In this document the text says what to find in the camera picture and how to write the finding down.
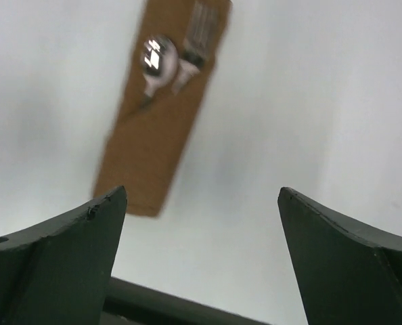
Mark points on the silver ornate spoon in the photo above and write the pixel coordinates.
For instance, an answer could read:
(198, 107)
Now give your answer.
(159, 61)

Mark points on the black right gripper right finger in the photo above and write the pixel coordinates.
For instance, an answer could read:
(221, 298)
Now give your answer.
(348, 272)

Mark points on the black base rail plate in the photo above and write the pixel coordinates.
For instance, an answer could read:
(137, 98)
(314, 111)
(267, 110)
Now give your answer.
(128, 303)

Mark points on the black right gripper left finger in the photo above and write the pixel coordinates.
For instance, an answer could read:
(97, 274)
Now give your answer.
(57, 271)

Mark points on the brown cloth napkin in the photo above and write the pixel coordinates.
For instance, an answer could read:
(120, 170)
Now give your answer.
(143, 151)

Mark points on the silver fork wooden handle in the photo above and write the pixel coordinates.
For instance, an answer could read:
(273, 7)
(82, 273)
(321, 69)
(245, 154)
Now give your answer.
(197, 44)

